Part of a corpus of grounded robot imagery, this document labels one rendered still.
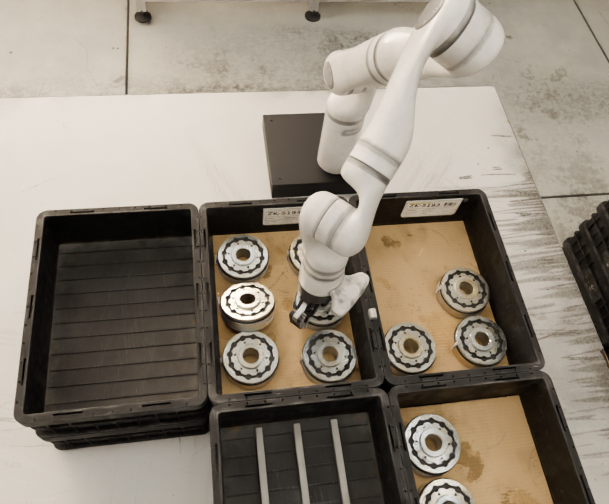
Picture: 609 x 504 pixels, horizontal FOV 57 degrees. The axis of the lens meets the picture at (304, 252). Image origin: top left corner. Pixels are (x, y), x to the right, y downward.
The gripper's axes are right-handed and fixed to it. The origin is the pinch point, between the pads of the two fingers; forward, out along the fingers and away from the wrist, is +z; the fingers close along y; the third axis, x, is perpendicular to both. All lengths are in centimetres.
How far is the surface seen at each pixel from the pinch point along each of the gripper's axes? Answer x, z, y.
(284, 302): -5.8, 3.3, 0.5
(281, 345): -0.8, 3.2, 8.2
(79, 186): -66, 16, 2
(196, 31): -143, 87, -122
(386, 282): 8.1, 3.3, -16.4
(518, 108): 2, 87, -183
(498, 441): 41.7, 3.2, -1.6
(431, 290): 16.6, 3.3, -20.8
